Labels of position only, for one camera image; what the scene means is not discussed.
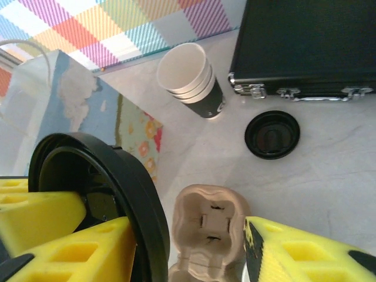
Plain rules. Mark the black paper coffee cup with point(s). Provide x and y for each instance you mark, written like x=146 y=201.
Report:
x=183 y=96
x=205 y=102

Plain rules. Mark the black plastic cup lid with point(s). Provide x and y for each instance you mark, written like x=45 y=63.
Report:
x=147 y=205
x=272 y=135

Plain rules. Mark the stack of white paper cups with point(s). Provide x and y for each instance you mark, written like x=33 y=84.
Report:
x=182 y=67

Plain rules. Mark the brown pulp cup carrier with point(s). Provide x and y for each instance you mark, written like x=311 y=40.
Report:
x=211 y=217

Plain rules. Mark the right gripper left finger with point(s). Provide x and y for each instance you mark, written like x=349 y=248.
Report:
x=73 y=255

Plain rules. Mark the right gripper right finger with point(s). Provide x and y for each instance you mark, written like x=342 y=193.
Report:
x=308 y=258

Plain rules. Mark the black hard case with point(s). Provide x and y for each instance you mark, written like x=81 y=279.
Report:
x=302 y=41

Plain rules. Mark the yellow paper bag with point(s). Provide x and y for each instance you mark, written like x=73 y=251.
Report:
x=88 y=111

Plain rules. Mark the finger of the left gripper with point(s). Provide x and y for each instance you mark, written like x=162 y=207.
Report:
x=38 y=217

